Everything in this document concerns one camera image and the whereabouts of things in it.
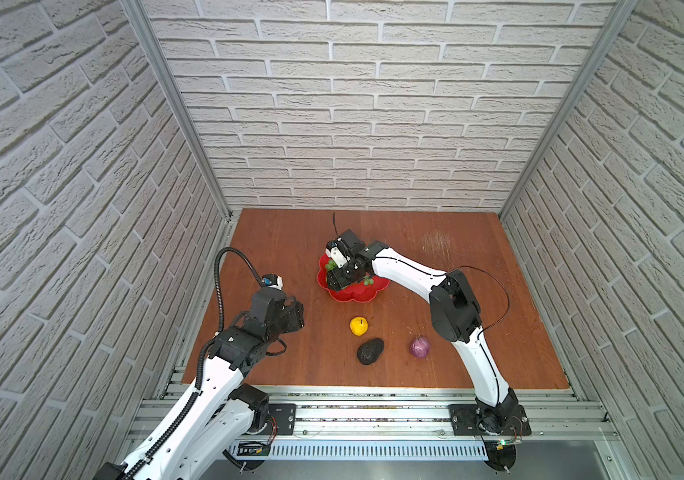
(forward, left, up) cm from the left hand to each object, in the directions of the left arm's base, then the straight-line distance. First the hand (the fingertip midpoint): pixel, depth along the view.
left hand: (295, 304), depth 78 cm
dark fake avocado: (-10, -20, -10) cm, 24 cm away
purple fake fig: (-9, -34, -10) cm, 37 cm away
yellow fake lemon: (-2, -18, -10) cm, 20 cm away
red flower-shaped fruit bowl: (+11, -18, -14) cm, 25 cm away
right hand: (+14, -11, -9) cm, 21 cm away
